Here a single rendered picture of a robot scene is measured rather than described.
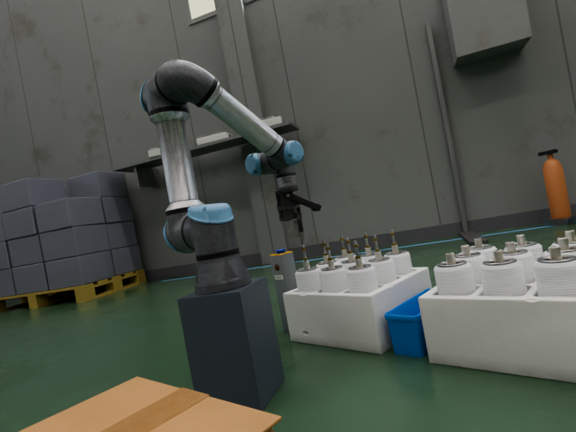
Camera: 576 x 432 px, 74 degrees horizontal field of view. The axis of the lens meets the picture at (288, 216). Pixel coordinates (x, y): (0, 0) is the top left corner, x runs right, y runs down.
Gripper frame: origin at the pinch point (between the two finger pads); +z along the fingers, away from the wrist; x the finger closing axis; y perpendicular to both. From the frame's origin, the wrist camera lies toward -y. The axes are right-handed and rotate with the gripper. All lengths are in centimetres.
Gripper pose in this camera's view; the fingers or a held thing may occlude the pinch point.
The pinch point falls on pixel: (303, 240)
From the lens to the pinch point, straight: 141.9
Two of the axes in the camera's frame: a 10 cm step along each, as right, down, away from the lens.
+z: 1.8, 9.8, 0.0
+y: -9.8, 1.8, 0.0
